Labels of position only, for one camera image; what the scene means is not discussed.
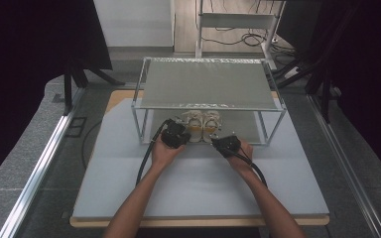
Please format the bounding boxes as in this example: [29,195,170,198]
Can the aluminium rail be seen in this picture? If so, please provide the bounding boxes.
[0,86,85,238]
[305,93,381,238]

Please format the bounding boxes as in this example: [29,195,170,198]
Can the dark curtain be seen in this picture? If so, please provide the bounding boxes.
[276,0,381,187]
[0,0,114,192]

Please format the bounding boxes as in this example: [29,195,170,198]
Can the thin black floor cable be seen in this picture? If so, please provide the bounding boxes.
[80,120,104,171]

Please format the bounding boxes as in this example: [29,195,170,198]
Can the pale blue table mat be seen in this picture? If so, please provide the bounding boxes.
[72,97,330,220]

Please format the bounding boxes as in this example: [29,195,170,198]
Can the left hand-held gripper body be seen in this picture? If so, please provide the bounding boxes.
[160,118,189,150]

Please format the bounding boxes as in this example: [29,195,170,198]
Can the wooden table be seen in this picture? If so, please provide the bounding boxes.
[68,88,331,229]

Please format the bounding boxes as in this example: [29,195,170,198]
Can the person's right hand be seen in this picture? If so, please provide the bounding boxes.
[225,138,256,177]

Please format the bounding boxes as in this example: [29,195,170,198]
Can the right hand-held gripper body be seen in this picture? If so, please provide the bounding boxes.
[215,133,243,159]

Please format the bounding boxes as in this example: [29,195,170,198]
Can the white metal desk frame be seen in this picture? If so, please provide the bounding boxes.
[193,0,288,71]

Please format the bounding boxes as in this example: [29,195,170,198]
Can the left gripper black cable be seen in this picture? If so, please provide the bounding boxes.
[134,119,173,186]

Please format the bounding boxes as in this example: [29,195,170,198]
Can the small beige child's shoe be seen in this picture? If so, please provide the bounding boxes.
[182,110,204,144]
[202,110,223,144]

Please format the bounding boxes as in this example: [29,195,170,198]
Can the black stand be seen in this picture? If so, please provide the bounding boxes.
[273,39,342,124]
[62,57,127,117]

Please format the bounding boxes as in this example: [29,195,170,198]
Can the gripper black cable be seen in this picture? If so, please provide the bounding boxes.
[238,144,269,189]
[134,119,173,186]

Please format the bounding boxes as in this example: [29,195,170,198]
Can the white cabinet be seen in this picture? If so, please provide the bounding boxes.
[92,0,177,50]

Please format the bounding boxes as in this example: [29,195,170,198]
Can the black floor cables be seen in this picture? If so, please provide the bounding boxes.
[200,27,300,58]

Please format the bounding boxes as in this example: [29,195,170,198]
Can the two-tier metal shoe rack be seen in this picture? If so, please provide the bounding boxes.
[130,57,288,147]

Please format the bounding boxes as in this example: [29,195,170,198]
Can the dark floor socket cover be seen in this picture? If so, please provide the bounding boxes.
[63,116,88,139]

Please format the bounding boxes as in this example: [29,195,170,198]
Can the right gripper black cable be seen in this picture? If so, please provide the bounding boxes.
[238,144,269,189]

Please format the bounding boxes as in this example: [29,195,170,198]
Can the person's left hand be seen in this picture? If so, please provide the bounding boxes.
[150,132,187,174]

